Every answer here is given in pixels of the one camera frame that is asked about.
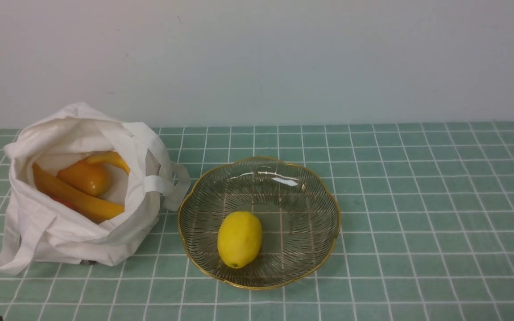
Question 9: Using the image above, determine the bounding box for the yellow curved banana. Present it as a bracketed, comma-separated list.
[84, 151, 131, 175]

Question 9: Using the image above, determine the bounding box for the long orange-yellow banana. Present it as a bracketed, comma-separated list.
[31, 163, 125, 224]

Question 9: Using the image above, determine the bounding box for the yellow lemon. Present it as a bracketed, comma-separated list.
[217, 211, 262, 269]

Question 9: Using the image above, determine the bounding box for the glass bowl with gold rim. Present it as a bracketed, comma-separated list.
[178, 156, 341, 290]

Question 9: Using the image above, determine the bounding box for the orange persimmon fruit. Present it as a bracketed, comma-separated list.
[56, 159, 112, 197]

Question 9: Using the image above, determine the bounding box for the white cloth tote bag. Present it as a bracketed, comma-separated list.
[0, 103, 191, 276]

